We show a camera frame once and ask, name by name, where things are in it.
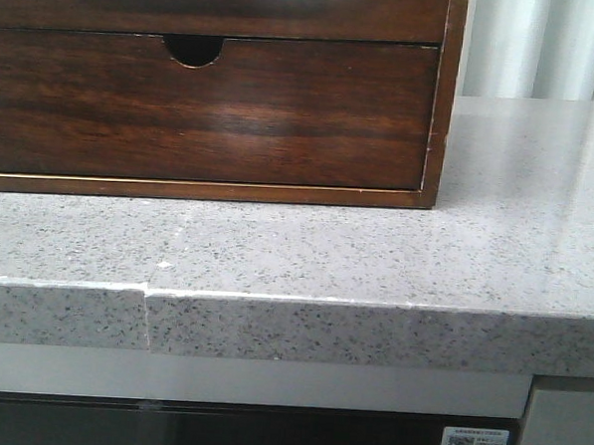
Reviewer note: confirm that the dark wooden drawer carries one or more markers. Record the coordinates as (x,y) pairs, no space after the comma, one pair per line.
(269,111)

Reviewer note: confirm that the dark wooden drawer cabinet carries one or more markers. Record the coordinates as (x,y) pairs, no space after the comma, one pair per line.
(201,26)

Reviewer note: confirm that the black glass oven door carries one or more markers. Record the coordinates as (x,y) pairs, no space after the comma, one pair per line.
(59,420)

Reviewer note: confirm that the white sheer curtain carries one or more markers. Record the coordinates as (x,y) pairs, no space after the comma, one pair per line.
(536,49)

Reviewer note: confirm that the grey cabinet door panel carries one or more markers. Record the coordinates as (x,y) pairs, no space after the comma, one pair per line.
(560,411)

